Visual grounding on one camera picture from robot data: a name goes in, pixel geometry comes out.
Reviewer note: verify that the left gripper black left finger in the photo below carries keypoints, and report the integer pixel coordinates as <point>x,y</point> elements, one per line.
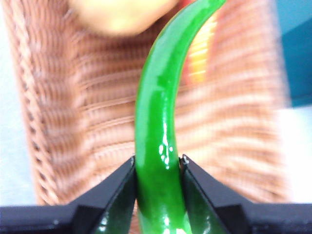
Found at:
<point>73,219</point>

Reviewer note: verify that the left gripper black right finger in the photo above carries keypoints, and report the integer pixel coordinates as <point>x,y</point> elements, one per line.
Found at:
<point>243,219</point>

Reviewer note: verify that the brown wicker basket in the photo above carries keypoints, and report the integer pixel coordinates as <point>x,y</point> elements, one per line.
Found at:
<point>85,109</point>

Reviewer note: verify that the yellow-brown potato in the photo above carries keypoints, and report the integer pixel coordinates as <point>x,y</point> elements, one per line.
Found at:
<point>117,14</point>

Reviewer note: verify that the green pepper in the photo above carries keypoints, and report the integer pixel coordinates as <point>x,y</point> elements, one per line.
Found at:
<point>156,109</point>

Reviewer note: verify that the orange carrot with green leaves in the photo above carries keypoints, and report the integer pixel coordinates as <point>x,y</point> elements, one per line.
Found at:
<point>201,61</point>

